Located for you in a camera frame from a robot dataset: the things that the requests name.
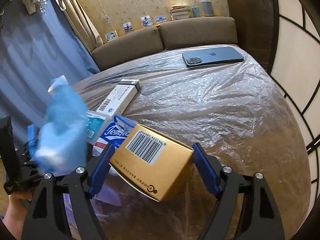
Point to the leftmost photo card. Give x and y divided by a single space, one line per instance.
112 35

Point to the small blue cylinder speaker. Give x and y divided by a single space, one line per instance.
196 12

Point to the beige curtain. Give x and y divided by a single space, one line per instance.
81 24

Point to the blue smartphone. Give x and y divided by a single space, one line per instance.
206 57

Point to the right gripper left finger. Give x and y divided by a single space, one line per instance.
47 219

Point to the dark wooden cabinet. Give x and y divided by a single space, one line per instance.
254 26

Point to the white paper screen divider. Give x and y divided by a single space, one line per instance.
296 71

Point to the grey cylinder speaker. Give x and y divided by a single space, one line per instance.
207 8

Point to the blue Tempo tissue pack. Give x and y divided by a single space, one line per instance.
115 134

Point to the blue curtain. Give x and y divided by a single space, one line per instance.
34 50

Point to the blue plastic trash bag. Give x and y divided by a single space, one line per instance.
60 145

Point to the brown sofa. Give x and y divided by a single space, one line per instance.
170 35

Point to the gold cardboard box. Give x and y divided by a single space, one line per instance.
152 163

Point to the teal dental floss box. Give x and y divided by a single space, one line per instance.
96 124

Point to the photo card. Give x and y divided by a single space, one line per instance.
127 27
146 21
112 35
160 19

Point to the long white medicine box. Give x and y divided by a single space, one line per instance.
120 97

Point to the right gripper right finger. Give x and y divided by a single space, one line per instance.
259 217

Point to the left hand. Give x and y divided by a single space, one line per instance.
16 213

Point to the stack of books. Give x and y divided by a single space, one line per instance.
180 12

